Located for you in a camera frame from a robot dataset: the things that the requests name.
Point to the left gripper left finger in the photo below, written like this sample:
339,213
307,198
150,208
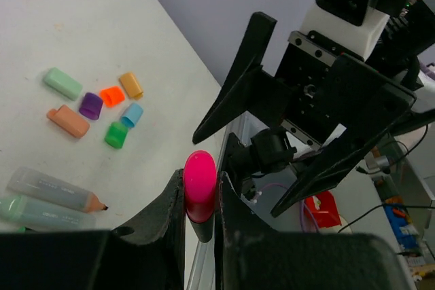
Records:
146,252

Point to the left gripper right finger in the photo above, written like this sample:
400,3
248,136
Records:
249,254

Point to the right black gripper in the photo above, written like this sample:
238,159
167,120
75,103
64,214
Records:
319,85

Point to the pink cap black highlighter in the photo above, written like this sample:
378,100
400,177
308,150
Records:
200,178

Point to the green neon cap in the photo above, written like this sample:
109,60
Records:
116,135

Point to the green pastel highlighter body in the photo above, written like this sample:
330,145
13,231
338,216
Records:
31,212

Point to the light blue cap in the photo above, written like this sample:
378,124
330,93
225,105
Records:
131,115

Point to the orange pastel cap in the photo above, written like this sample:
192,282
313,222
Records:
69,121

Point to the purple cap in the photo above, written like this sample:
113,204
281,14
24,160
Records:
91,106

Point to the orange neon cap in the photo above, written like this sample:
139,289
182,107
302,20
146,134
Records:
112,96

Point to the yellow pastel cap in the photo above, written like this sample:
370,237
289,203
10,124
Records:
131,85

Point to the green pastel cap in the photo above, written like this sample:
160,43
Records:
63,83

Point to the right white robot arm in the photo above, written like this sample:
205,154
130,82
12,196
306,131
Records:
408,32

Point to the red plastic box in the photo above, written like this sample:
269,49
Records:
321,209

